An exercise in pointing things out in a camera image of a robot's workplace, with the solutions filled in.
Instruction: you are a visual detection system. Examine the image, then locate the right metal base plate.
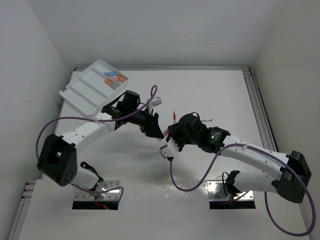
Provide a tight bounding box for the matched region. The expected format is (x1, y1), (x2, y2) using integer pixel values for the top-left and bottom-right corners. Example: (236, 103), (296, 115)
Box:
(206, 180), (254, 203)

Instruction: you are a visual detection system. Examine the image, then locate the white compartment tray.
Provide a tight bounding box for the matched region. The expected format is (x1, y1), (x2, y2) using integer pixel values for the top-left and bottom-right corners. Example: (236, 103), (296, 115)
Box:
(59, 59), (130, 118)

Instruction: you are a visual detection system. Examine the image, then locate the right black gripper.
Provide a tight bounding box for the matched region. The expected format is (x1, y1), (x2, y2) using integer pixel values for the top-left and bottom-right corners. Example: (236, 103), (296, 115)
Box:
(165, 123), (199, 152)

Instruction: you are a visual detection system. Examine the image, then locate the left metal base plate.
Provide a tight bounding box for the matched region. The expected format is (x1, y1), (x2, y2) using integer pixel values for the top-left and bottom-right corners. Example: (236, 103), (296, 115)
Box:
(74, 180), (122, 202)

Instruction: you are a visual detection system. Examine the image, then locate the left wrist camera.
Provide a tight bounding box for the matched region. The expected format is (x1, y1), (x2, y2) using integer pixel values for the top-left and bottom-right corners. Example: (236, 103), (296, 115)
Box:
(150, 96), (162, 107)

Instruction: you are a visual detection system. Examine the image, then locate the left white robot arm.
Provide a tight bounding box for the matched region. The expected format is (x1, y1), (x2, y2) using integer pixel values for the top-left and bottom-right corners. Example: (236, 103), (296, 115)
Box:
(37, 90), (164, 191)

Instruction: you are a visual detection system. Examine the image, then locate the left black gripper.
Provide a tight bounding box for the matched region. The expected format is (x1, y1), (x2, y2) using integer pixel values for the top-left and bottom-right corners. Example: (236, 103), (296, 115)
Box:
(127, 106), (164, 139)

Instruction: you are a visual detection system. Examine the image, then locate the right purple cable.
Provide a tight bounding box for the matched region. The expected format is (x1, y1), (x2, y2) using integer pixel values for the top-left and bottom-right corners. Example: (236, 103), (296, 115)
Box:
(169, 143), (316, 237)

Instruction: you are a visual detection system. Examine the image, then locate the metal base plate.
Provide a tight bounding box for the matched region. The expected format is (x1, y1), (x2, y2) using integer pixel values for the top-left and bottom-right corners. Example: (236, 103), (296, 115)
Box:
(74, 180), (122, 202)
(206, 180), (254, 203)

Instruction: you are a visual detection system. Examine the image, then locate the purple pink highlighter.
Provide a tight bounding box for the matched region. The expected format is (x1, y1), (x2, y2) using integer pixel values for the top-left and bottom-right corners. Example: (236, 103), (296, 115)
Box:
(162, 128), (169, 136)

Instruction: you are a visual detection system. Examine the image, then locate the blue highlighter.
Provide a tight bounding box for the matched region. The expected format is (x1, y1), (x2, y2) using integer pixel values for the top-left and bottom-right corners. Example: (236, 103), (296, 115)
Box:
(103, 71), (117, 77)

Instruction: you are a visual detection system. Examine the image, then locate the orange capped white highlighter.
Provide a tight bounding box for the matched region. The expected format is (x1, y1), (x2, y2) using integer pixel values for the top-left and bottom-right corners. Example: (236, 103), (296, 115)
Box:
(104, 78), (121, 88)

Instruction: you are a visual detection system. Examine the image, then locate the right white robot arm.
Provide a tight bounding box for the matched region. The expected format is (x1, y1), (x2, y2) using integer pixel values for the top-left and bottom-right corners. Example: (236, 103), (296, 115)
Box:
(159, 113), (312, 204)

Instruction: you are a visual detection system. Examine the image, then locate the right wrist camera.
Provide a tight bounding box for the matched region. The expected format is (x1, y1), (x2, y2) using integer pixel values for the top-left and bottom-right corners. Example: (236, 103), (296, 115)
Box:
(159, 139), (179, 160)

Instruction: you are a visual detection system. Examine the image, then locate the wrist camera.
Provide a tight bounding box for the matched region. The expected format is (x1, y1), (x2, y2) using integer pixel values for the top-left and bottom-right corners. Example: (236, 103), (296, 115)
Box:
(150, 96), (162, 107)
(159, 139), (179, 160)

